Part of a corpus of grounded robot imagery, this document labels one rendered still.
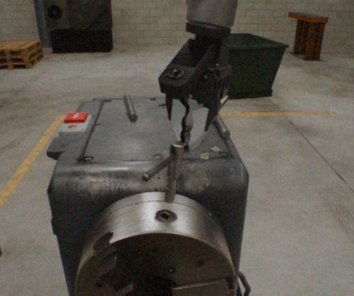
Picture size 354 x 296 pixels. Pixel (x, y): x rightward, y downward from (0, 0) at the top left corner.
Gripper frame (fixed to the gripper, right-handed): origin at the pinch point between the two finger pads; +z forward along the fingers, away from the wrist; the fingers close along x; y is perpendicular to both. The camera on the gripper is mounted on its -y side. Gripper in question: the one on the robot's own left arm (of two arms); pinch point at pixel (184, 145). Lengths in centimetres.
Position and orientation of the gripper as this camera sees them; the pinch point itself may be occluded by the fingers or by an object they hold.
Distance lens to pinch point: 59.1
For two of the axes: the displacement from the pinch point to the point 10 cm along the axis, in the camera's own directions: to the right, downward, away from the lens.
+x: -8.8, -3.0, 3.5
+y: 4.5, -3.4, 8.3
